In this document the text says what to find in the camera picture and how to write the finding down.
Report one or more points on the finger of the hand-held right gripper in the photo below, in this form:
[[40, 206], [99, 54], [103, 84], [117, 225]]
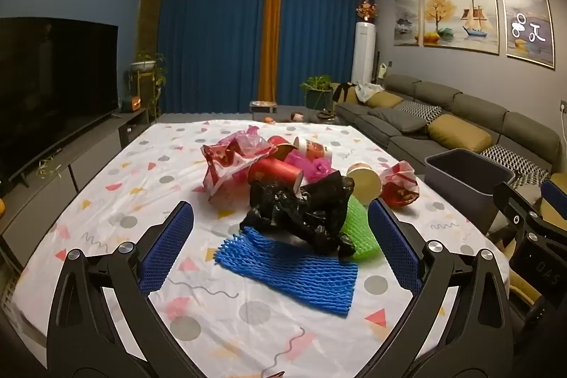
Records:
[[556, 194], [514, 201]]

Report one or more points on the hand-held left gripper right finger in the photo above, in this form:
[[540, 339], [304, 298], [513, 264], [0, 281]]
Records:
[[394, 245]]

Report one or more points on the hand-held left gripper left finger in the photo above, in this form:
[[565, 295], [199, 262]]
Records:
[[166, 245]]

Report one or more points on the green foam net sleeve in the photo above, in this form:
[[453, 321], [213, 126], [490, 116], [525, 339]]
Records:
[[361, 227]]

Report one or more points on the grey plastic bin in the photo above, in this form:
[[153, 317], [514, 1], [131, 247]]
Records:
[[460, 192]]

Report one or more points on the beige paper cup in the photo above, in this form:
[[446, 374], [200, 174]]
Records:
[[365, 183]]

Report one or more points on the red and white plastic bag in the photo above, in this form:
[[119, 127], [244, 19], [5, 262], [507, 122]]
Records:
[[221, 165]]

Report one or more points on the black plastic bag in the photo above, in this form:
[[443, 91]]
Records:
[[301, 209]]

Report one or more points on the blue foam net sleeve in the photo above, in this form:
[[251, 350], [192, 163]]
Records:
[[288, 271]]

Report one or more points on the small pink plastic bag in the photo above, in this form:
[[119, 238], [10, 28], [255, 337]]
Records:
[[310, 165]]

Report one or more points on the white and red paper cup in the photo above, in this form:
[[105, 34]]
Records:
[[314, 147]]

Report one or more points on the large plain red paper cup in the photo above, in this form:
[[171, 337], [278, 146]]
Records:
[[274, 172]]

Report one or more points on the red patterned paper cup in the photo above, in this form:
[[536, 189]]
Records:
[[281, 145]]

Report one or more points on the yellow chair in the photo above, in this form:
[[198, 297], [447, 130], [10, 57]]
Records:
[[525, 287]]

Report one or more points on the black and white patterned cushion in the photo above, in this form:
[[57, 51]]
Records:
[[423, 108], [514, 161]]

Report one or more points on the white patterned tablecloth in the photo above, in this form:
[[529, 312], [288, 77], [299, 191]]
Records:
[[133, 165]]

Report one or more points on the large yellow cushion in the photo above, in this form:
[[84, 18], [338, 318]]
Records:
[[460, 132]]

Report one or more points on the grey sofa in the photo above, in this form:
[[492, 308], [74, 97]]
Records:
[[478, 103]]

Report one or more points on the grey television cabinet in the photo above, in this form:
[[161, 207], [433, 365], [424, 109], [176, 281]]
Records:
[[88, 156]]

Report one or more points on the grey cushion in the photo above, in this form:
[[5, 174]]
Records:
[[398, 120]]

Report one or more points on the small yellow cushion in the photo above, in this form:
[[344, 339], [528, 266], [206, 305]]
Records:
[[384, 99]]

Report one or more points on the dark teapot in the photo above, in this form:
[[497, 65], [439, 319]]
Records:
[[327, 113]]

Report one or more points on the white cloth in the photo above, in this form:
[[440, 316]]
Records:
[[367, 91]]

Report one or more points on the tall plant stand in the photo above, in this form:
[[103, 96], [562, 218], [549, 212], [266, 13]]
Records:
[[138, 88]]

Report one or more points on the doll head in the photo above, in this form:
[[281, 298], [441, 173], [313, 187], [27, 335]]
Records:
[[297, 116]]

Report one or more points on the black garment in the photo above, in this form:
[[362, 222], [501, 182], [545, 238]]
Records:
[[343, 92]]

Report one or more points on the flat printed box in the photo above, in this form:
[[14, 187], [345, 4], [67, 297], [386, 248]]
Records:
[[262, 105]]

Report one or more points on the purple abstract painting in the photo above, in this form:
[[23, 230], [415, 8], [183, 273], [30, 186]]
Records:
[[527, 26]]

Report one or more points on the potted plant in dark pot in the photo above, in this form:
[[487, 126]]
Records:
[[316, 92]]

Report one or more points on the white jug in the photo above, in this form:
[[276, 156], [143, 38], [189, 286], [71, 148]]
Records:
[[382, 72]]

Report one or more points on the trailing plant in white bowl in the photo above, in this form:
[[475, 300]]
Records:
[[148, 66]]

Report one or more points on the sailing ship painting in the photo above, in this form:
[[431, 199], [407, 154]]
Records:
[[460, 19]]

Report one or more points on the white standing air conditioner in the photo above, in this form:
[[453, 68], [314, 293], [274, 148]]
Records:
[[363, 54]]

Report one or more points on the black television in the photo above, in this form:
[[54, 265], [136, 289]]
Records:
[[53, 85]]

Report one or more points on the blue curtain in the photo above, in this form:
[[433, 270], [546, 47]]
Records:
[[319, 32], [208, 41]]

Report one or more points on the small grey landscape painting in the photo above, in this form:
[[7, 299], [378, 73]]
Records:
[[406, 21]]

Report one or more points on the orange curtain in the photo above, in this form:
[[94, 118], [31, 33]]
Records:
[[270, 37]]

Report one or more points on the orange flower arrangement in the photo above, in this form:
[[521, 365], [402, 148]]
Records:
[[366, 10]]

